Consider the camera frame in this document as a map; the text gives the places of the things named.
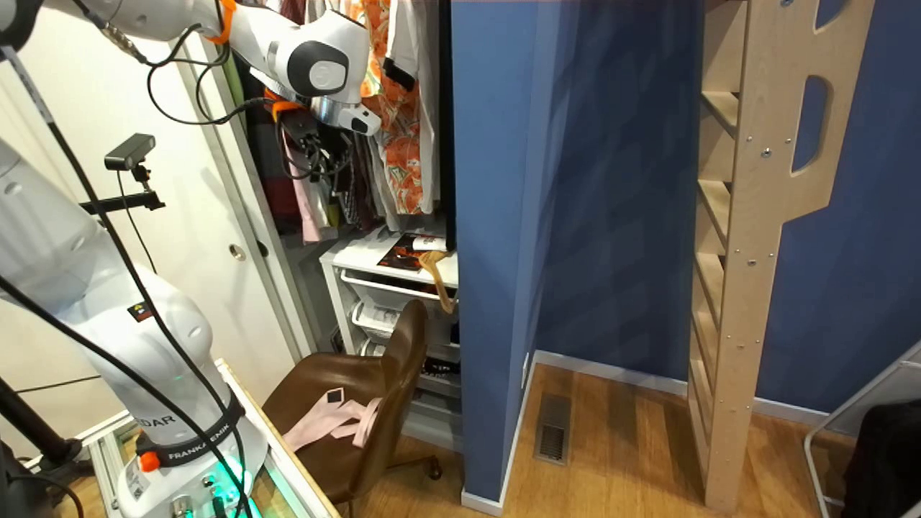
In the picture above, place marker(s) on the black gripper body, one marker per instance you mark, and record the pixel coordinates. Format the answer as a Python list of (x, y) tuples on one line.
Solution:
[(331, 158)]

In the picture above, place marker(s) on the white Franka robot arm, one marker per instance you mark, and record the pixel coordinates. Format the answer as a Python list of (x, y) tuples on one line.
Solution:
[(57, 247)]

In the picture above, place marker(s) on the white closet door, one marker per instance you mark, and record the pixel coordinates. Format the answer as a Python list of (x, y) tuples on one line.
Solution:
[(183, 278)]

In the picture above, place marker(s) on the pink shirt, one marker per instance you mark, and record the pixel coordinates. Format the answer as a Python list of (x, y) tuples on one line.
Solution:
[(305, 206)]

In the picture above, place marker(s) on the dark maroon plaid garment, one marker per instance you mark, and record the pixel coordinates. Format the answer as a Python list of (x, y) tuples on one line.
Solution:
[(273, 183)]

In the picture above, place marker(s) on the orange print shirt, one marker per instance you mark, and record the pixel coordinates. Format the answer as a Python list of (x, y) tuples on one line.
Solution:
[(406, 161)]

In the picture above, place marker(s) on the white drawer unit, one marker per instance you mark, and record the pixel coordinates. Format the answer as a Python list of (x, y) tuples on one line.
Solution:
[(360, 250)]

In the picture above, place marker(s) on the black red magazine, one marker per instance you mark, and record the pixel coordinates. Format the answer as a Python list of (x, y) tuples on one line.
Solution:
[(401, 258)]

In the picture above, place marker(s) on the small white box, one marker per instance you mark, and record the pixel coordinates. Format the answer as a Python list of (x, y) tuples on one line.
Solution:
[(429, 242)]

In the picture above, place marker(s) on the metal door knob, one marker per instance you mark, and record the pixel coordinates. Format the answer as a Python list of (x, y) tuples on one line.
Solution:
[(233, 250)]

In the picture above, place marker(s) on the wooden clothes hanger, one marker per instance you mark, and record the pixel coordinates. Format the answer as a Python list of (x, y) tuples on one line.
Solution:
[(436, 278)]

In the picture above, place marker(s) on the brown leather chair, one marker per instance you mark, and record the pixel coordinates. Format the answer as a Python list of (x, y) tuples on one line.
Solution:
[(317, 374)]

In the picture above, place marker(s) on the small black object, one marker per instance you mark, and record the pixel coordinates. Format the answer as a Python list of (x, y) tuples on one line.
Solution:
[(334, 394)]

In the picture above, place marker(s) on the pink cloth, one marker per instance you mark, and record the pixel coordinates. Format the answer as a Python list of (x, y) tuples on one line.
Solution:
[(331, 420)]

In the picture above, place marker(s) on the metal floor vent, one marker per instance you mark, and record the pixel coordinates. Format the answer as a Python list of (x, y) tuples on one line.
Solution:
[(553, 426)]

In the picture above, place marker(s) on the orange button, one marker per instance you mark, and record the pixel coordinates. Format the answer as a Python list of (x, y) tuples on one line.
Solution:
[(148, 460)]

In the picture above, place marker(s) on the robot mounting table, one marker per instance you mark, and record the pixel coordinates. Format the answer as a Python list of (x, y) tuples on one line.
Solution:
[(191, 494)]

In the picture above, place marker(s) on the black tripod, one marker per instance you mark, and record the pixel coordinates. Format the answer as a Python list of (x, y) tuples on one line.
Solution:
[(33, 426)]

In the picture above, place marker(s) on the wooden bunk bed ladder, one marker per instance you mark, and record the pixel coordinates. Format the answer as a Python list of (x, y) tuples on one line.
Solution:
[(757, 239)]

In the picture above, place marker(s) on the black bag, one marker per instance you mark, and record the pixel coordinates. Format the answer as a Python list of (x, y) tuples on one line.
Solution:
[(888, 463)]

